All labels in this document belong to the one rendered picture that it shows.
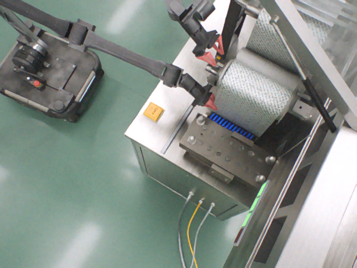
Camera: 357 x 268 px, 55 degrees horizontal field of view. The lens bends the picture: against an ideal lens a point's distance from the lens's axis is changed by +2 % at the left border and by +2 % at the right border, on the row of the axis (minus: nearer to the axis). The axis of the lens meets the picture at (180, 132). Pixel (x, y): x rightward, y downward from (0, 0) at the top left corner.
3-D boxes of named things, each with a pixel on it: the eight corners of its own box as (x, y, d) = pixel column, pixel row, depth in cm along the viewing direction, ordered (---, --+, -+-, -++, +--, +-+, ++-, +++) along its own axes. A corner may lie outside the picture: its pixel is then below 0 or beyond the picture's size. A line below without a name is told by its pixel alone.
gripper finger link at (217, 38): (210, 64, 130) (196, 47, 125) (219, 51, 132) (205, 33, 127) (222, 63, 125) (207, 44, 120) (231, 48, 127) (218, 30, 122)
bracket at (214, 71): (205, 92, 162) (214, 59, 133) (217, 99, 161) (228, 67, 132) (200, 100, 160) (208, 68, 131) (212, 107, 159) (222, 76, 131)
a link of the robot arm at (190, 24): (176, 22, 120) (181, 23, 115) (189, 7, 119) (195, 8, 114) (187, 36, 123) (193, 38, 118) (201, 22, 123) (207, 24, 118)
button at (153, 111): (151, 102, 159) (151, 100, 156) (163, 110, 158) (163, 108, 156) (143, 114, 157) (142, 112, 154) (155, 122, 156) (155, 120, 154)
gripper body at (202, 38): (194, 56, 125) (181, 41, 121) (207, 35, 128) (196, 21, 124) (205, 53, 120) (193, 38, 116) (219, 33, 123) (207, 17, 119)
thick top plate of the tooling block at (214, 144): (196, 117, 150) (197, 112, 144) (277, 162, 145) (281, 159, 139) (178, 146, 145) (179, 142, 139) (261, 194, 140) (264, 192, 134)
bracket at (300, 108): (295, 100, 121) (297, 98, 119) (310, 108, 120) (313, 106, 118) (289, 111, 119) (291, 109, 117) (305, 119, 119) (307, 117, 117)
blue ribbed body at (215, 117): (211, 113, 147) (212, 110, 143) (255, 137, 144) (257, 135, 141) (207, 119, 146) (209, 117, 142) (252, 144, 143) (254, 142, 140)
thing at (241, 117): (211, 110, 146) (217, 92, 129) (259, 137, 143) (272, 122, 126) (210, 111, 146) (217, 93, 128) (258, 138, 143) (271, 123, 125)
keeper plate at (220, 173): (210, 168, 149) (213, 162, 138) (229, 180, 148) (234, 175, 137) (207, 173, 148) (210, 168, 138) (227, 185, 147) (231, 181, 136)
